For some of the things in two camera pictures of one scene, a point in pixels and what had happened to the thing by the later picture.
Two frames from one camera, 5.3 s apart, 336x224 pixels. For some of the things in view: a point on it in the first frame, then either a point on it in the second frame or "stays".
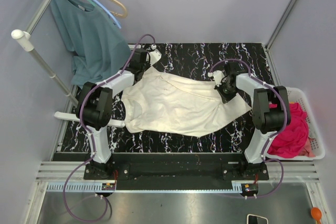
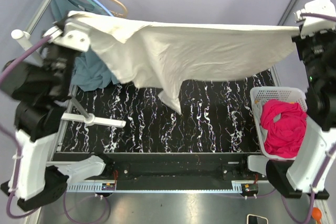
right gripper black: [225, 98] -> [302, 42]
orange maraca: [316, 214] stays
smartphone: [254, 219] stays
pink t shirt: [293, 141] stays
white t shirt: [171, 103] -> [164, 55]
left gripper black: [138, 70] -> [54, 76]
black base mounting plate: [177, 168] stays
